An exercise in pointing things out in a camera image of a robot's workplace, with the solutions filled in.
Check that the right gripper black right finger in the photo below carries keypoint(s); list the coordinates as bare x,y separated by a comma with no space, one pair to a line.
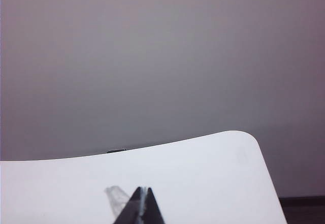
153,213

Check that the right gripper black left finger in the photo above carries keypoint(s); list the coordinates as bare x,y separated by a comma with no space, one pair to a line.
129,213

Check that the black wall plate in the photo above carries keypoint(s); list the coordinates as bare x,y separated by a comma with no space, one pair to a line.
116,151

